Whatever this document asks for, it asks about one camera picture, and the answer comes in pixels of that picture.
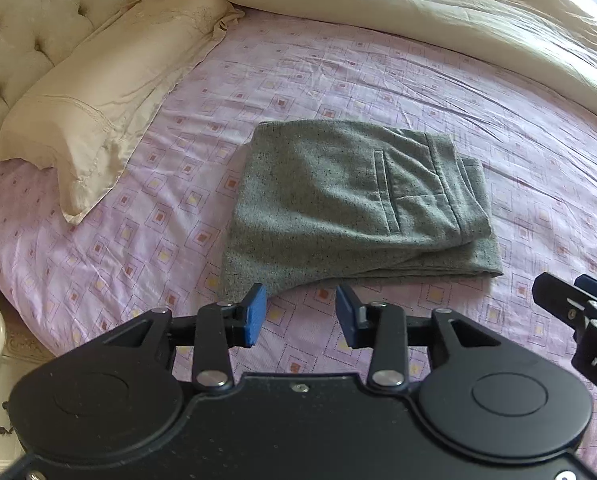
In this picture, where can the cream pillow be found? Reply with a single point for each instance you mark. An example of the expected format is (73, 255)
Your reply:
(103, 100)

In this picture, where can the purple patterned bed sheet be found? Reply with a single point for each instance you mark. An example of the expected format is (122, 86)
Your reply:
(328, 75)

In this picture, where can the cream tufted headboard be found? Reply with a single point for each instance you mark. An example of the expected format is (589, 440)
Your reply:
(38, 5)

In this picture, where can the speckled grey pants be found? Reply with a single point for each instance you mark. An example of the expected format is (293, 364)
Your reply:
(338, 200)

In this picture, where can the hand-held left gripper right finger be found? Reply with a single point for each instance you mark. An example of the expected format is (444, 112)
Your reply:
(347, 315)

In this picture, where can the cream duvet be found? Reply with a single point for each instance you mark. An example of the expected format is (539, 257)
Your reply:
(428, 5)

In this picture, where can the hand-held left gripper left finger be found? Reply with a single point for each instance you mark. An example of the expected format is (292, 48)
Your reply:
(254, 315)

